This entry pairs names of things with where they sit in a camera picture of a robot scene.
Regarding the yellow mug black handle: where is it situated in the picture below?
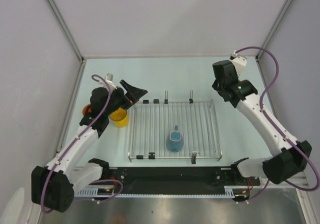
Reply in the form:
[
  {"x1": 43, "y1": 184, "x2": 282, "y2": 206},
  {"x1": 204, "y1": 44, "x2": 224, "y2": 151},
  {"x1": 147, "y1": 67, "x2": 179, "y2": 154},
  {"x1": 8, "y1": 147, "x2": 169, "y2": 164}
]
[{"x1": 109, "y1": 108, "x2": 129, "y2": 128}]

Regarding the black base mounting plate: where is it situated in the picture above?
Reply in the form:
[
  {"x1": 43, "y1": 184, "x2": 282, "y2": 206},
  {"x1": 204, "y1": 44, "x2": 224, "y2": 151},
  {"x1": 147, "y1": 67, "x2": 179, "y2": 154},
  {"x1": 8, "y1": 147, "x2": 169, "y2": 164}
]
[{"x1": 101, "y1": 166, "x2": 261, "y2": 195}]

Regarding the orange mug black handle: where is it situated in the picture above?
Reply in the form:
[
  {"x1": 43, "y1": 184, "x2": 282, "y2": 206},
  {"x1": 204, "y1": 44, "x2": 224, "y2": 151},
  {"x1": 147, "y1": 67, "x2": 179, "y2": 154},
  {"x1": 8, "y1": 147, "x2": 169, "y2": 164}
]
[{"x1": 82, "y1": 104, "x2": 92, "y2": 116}]

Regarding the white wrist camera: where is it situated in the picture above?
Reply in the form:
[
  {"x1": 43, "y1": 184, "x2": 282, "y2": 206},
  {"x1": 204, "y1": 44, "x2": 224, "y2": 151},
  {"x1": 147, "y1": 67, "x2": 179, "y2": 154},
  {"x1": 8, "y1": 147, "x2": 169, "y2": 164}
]
[
  {"x1": 229, "y1": 50, "x2": 248, "y2": 77},
  {"x1": 105, "y1": 73, "x2": 117, "y2": 90}
]

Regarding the aluminium frame post right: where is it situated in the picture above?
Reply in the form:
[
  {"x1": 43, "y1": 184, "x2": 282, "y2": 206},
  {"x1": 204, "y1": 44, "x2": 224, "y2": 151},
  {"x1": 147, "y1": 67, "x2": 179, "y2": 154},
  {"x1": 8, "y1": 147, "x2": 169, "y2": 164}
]
[{"x1": 260, "y1": 0, "x2": 295, "y2": 49}]

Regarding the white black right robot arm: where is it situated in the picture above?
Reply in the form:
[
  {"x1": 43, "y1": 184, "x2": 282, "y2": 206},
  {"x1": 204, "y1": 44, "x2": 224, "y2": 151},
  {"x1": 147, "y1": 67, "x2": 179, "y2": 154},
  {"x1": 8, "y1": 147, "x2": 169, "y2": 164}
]
[{"x1": 212, "y1": 59, "x2": 312, "y2": 185}]

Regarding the metal wire dish rack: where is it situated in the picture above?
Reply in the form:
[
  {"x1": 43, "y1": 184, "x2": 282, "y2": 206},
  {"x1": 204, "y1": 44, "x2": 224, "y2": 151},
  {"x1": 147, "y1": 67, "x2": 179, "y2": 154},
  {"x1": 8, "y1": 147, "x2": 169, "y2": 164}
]
[{"x1": 128, "y1": 100, "x2": 223, "y2": 164}]

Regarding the white slotted cable duct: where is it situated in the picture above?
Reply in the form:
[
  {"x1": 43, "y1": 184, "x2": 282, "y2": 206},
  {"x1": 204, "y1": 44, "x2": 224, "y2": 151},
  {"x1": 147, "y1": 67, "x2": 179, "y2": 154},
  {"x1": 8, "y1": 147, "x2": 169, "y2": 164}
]
[{"x1": 74, "y1": 185, "x2": 252, "y2": 199}]

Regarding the blue mug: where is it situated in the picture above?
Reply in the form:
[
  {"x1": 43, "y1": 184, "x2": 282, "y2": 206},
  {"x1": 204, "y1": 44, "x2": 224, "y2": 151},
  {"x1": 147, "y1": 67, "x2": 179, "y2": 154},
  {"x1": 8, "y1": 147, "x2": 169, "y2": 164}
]
[{"x1": 165, "y1": 125, "x2": 184, "y2": 153}]

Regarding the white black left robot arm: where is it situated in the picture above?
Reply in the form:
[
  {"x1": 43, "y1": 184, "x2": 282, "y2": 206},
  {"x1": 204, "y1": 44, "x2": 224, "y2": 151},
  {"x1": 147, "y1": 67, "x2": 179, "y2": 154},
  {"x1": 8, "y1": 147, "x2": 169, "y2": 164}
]
[{"x1": 31, "y1": 74, "x2": 148, "y2": 214}]

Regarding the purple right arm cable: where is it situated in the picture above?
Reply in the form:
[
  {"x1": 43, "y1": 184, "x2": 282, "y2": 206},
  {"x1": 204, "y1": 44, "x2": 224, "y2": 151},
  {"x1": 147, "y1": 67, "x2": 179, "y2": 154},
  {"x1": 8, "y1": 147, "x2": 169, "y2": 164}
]
[{"x1": 233, "y1": 46, "x2": 318, "y2": 204}]

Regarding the aluminium frame post left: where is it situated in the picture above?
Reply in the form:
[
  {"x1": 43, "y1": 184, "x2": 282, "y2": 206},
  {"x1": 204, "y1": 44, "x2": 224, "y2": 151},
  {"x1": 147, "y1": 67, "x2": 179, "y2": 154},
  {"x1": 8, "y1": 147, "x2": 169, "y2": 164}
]
[{"x1": 45, "y1": 0, "x2": 84, "y2": 63}]

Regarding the aluminium frame post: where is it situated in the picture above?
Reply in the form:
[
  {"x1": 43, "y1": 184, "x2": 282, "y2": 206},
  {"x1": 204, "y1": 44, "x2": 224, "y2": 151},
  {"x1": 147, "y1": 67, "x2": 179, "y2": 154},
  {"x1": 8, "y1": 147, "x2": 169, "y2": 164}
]
[
  {"x1": 260, "y1": 0, "x2": 295, "y2": 49},
  {"x1": 45, "y1": 0, "x2": 84, "y2": 63}
]

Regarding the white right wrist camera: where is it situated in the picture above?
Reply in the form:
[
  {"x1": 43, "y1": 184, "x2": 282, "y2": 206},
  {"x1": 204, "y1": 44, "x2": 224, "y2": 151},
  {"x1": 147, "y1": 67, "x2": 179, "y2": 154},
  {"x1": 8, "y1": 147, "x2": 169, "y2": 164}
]
[{"x1": 229, "y1": 50, "x2": 248, "y2": 77}]

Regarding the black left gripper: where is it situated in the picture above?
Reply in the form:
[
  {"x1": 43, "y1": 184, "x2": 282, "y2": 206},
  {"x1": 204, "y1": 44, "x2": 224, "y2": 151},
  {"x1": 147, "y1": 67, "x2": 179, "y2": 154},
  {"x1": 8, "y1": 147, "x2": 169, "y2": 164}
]
[{"x1": 103, "y1": 80, "x2": 147, "y2": 116}]

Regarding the black front rack hook clip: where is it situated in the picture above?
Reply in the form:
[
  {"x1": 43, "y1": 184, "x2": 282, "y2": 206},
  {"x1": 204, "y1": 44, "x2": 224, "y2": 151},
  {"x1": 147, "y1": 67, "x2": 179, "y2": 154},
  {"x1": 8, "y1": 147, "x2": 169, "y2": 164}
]
[{"x1": 190, "y1": 151, "x2": 199, "y2": 165}]

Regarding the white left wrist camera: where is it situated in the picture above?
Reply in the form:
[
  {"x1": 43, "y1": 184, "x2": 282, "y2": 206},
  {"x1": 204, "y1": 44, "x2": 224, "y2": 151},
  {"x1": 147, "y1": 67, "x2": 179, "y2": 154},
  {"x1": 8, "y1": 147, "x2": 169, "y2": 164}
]
[{"x1": 105, "y1": 73, "x2": 117, "y2": 90}]

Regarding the black front rack knob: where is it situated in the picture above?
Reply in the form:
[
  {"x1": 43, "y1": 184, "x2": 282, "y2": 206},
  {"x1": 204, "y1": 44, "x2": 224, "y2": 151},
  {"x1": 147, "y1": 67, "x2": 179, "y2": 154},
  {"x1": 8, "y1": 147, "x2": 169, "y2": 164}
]
[{"x1": 148, "y1": 152, "x2": 156, "y2": 160}]

